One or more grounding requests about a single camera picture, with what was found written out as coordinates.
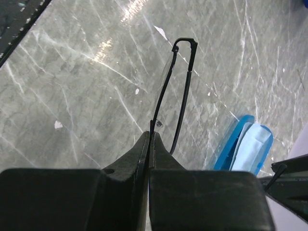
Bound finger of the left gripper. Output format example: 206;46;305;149
259;154;308;221

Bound black thin sunglasses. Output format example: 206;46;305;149
148;37;288;191

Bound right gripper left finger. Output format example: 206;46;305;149
0;131;150;231

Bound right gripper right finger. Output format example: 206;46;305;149
149;133;275;231

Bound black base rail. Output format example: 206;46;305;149
0;0;50;65

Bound light blue cleaning cloth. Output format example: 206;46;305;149
229;122;273;175

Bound blue translucent glasses case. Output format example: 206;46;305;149
202;114;274;179

